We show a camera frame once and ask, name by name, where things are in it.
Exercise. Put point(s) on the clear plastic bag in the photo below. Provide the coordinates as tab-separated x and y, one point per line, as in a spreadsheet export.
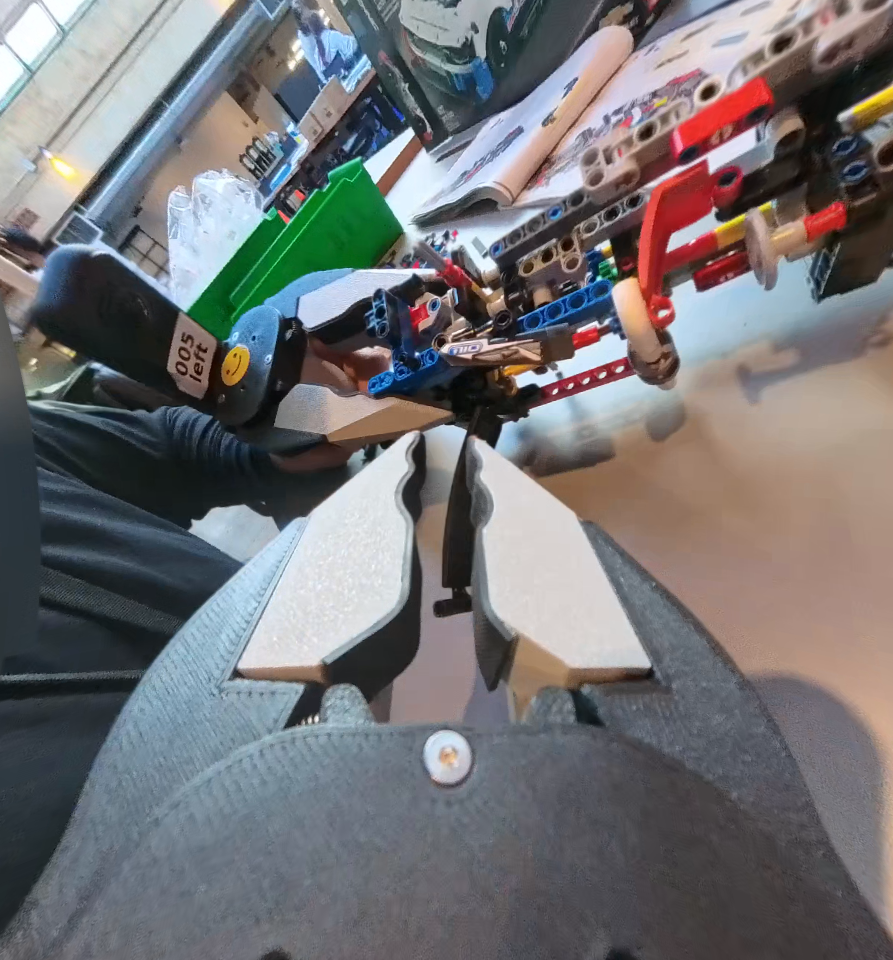
214	217

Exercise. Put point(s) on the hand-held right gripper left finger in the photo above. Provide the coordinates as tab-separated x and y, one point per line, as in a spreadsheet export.
334	585

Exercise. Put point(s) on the person's left hand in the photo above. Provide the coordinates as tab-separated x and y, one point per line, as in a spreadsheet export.
341	367

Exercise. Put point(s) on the building instruction booklet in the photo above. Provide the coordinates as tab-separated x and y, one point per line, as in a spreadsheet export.
566	127

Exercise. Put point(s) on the pile of loose toy pieces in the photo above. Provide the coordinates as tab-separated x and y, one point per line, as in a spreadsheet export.
431	247

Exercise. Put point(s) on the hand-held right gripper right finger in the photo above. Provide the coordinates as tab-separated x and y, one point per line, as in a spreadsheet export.
559	592

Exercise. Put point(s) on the grey desk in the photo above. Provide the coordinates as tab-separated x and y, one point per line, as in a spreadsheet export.
754	525

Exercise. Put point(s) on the metal duct pipe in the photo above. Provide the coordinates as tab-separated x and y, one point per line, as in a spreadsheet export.
184	105

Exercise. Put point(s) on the person's black jacket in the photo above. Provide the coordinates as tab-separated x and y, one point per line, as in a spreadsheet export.
79	675

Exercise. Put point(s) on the person's left forearm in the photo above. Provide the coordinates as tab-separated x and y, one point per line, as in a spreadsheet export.
154	457

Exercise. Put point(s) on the toy car set box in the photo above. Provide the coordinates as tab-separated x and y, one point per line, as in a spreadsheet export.
454	67

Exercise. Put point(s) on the green storage bin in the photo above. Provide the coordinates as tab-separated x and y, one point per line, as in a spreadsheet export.
319	232

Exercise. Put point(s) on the toy brick car chassis model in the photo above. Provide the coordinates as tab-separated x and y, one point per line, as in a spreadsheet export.
716	187

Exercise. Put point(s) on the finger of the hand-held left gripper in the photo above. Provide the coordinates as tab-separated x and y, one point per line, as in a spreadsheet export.
349	300
349	420

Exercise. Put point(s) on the long black stickered panel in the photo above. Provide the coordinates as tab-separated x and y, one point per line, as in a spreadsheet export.
458	540

